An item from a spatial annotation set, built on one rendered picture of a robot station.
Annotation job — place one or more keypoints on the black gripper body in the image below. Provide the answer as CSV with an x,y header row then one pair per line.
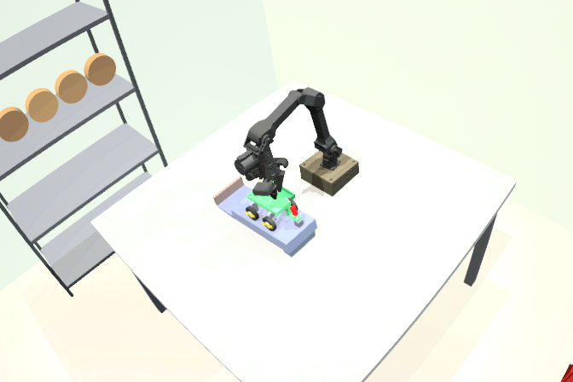
x,y
269,171

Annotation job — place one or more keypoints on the red-headed metal pin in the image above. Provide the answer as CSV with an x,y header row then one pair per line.
x,y
294,211

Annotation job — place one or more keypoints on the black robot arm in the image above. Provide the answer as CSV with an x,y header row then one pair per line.
x,y
263,132

